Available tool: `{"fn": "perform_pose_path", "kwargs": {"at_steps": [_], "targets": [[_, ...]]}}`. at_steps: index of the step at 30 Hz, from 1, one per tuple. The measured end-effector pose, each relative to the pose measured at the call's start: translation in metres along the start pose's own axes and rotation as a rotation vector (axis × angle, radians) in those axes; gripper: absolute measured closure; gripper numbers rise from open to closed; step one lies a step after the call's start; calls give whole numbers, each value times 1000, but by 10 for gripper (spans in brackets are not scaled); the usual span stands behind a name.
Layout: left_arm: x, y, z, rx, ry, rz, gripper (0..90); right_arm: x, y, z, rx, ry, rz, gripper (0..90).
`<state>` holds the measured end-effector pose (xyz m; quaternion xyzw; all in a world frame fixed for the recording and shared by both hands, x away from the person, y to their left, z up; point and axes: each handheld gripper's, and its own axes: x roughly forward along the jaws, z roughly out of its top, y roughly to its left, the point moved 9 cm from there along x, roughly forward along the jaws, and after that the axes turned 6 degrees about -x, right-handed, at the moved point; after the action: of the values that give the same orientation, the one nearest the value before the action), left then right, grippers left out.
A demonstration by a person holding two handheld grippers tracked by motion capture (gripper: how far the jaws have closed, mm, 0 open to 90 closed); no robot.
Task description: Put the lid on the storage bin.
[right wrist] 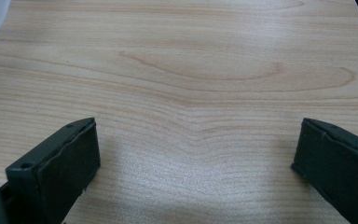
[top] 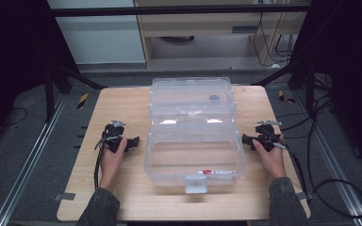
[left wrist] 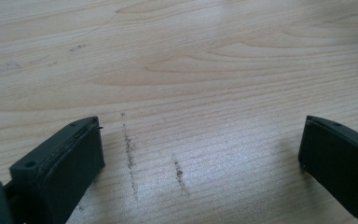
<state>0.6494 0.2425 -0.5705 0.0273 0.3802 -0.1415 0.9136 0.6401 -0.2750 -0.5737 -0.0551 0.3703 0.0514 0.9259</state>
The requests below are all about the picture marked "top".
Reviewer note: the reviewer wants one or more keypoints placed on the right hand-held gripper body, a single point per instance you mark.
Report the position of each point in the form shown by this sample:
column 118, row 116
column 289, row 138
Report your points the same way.
column 267, row 138

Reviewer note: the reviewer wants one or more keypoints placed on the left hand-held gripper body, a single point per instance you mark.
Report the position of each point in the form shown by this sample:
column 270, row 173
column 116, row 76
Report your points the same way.
column 113, row 138

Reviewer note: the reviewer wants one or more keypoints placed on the clear plastic storage box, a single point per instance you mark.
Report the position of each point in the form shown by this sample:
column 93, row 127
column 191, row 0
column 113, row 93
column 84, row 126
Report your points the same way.
column 194, row 135

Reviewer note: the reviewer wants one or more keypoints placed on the person's right hand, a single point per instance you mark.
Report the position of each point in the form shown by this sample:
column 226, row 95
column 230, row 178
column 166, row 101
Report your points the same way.
column 273, row 164

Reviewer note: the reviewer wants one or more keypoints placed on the person's left hand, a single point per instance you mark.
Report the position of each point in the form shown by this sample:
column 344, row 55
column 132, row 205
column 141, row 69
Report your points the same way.
column 110, row 166

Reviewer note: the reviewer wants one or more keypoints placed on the white marker pen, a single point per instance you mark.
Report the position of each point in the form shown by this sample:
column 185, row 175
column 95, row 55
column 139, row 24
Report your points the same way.
column 217, row 172

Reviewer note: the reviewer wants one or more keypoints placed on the yellow black striped tape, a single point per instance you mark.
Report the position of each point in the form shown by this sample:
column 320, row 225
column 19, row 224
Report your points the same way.
column 82, row 101
column 284, row 97

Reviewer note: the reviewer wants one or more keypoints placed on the small dark round object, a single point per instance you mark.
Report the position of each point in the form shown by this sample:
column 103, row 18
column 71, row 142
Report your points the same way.
column 214, row 98

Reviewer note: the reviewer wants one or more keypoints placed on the black metal stand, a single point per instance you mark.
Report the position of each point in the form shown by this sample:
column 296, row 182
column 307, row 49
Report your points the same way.
column 309, row 91
column 48, row 94

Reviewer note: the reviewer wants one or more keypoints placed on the grey tape strip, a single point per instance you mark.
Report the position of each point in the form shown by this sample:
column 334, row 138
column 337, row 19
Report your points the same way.
column 302, row 196
column 64, row 196

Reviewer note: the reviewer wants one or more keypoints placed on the white cabinet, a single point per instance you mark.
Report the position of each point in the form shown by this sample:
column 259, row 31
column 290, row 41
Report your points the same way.
column 100, row 40

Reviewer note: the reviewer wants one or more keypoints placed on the black curtain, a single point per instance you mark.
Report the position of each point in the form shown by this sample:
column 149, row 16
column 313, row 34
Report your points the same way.
column 348, row 62
column 15, row 62

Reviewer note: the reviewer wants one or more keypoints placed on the black horizontal bar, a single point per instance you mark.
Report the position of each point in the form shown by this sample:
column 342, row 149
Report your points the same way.
column 169, row 10

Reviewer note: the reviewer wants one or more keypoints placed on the aluminium floor rail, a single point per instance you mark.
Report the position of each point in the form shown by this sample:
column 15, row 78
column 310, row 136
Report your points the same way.
column 28, row 163
column 336, row 163

